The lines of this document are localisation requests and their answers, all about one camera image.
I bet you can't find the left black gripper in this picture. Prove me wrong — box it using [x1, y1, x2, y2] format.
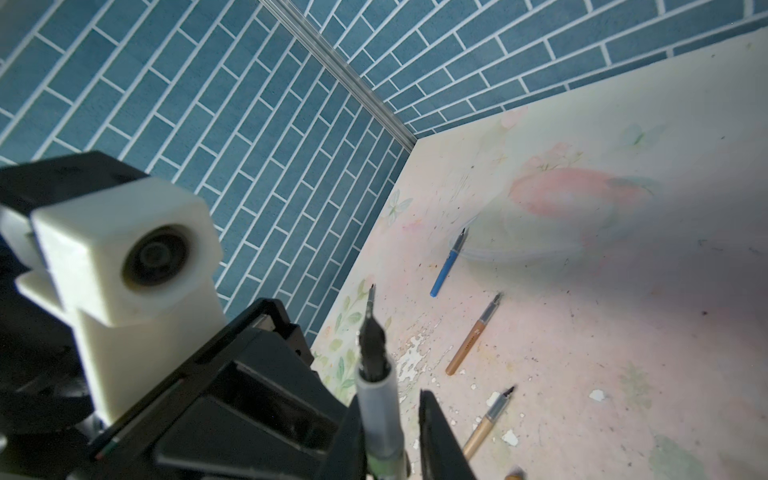
[66, 298, 347, 479]

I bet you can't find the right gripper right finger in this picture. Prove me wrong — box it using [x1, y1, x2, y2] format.
[419, 390, 476, 480]

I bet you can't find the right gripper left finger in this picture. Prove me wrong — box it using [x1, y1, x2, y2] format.
[323, 396, 368, 480]

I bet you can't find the green pen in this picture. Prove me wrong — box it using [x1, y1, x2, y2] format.
[355, 286, 410, 479]

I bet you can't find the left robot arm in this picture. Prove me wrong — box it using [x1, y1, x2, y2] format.
[1, 151, 346, 479]

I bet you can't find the tan pen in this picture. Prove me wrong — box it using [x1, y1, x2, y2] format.
[463, 385, 516, 460]

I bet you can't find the dark yellow pen cap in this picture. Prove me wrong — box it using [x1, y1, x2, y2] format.
[504, 468, 526, 480]

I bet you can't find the brown pen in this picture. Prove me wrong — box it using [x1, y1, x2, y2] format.
[445, 292, 503, 376]

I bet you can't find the blue pen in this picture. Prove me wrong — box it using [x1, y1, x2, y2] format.
[430, 227, 468, 298]

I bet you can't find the floral table mat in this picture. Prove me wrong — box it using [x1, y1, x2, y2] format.
[313, 29, 767, 479]

